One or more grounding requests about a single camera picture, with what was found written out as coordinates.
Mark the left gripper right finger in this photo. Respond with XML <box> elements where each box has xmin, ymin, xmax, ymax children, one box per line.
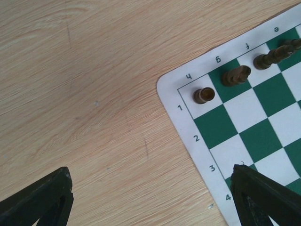
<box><xmin>230</xmin><ymin>164</ymin><xmax>301</xmax><ymax>226</ymax></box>

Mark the dark brown chess piece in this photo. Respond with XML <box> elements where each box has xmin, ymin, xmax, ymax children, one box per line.
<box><xmin>253</xmin><ymin>45</ymin><xmax>295</xmax><ymax>70</ymax></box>
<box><xmin>280</xmin><ymin>38</ymin><xmax>301</xmax><ymax>52</ymax></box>
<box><xmin>193</xmin><ymin>87</ymin><xmax>215</xmax><ymax>104</ymax></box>

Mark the green white chess board mat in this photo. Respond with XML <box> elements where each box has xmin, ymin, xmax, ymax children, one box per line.
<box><xmin>157</xmin><ymin>5</ymin><xmax>301</xmax><ymax>226</ymax></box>

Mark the dark brown knight piece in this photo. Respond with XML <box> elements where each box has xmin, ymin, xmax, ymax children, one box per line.
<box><xmin>222</xmin><ymin>65</ymin><xmax>251</xmax><ymax>87</ymax></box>

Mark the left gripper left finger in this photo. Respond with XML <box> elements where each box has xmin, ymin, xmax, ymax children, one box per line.
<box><xmin>0</xmin><ymin>167</ymin><xmax>74</xmax><ymax>226</ymax></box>

